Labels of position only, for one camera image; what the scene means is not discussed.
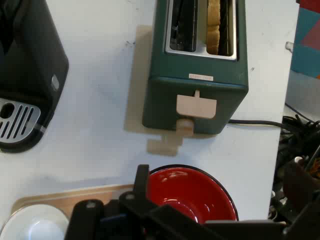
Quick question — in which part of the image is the toast bread slice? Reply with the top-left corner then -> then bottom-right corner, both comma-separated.
206,0 -> 222,55

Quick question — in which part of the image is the colourful patterned box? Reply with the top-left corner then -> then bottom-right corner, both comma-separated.
290,0 -> 320,80

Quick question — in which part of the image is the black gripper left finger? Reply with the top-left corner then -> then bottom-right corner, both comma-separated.
65,164 -> 218,240

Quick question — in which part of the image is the tangle of black cables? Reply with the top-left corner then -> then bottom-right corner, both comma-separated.
268,102 -> 320,224

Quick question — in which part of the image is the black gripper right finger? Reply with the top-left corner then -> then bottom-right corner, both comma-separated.
204,199 -> 320,240

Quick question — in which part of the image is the black power cable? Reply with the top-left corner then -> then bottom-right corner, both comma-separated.
228,119 -> 285,127

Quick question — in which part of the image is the white plate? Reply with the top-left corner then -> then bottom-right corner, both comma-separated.
0,204 -> 70,240

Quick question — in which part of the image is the light wooden tray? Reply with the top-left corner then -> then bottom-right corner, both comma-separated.
11,184 -> 137,226

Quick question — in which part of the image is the dark green two-slot toaster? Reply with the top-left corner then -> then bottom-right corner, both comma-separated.
141,0 -> 250,136

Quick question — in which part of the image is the silver slotted drip tray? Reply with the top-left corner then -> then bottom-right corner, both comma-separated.
0,97 -> 42,145

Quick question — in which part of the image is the red bowl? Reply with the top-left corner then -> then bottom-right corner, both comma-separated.
147,163 -> 239,224

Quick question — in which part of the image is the white label sticker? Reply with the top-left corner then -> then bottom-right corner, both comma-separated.
189,73 -> 214,82

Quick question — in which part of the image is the black coffee machine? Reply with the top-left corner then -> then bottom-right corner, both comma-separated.
0,0 -> 70,154

